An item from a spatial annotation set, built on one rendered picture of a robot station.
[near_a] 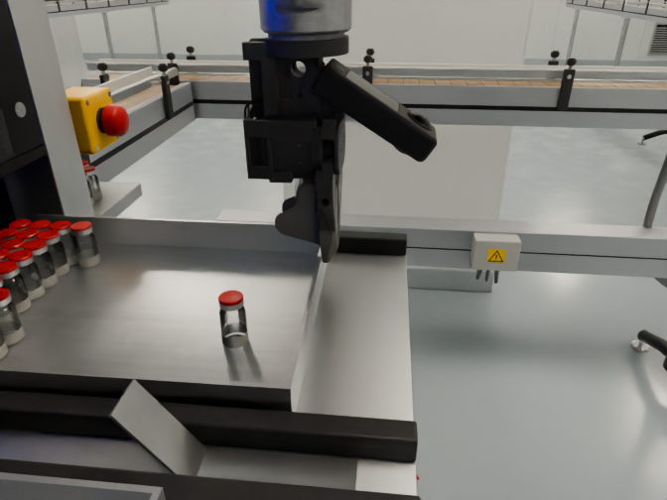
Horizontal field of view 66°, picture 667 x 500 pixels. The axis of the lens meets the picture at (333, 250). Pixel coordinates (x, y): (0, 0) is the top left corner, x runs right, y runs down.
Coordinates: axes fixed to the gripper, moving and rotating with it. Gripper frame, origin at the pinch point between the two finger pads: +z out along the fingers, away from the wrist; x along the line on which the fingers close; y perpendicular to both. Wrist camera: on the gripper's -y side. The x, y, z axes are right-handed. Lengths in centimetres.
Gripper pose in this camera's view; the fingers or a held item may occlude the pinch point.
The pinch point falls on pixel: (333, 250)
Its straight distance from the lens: 52.1
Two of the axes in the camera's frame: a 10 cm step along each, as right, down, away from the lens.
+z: 0.1, 8.8, 4.7
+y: -9.9, -0.4, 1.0
